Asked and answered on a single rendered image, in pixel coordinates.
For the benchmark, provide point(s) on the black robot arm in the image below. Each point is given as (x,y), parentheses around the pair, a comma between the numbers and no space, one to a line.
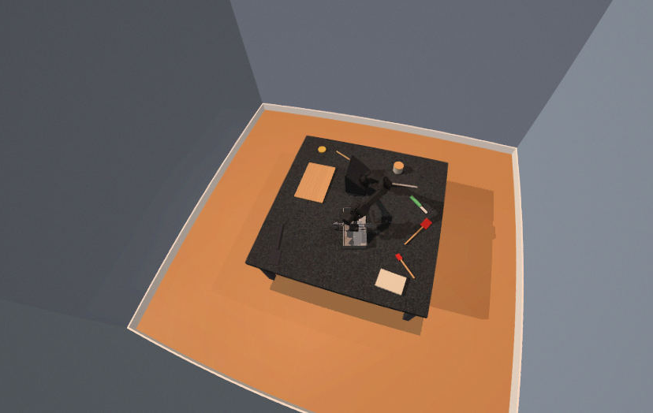
(362,208)

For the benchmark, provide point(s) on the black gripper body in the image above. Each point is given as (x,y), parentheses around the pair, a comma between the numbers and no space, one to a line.
(354,227)

